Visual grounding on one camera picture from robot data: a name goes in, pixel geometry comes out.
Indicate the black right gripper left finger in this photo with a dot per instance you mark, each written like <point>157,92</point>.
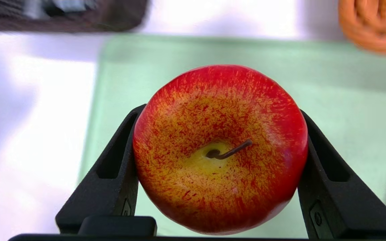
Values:
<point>109,187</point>

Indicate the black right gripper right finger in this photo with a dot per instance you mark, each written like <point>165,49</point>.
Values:
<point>337,194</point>

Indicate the red apple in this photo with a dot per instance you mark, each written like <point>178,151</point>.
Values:
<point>219,147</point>

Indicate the orange wicker basket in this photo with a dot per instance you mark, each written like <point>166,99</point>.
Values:
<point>377,26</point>

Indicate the dark brown wicker basket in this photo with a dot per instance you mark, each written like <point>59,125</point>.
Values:
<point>62,15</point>

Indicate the light green plastic tray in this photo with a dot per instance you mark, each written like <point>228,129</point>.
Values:
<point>330,100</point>

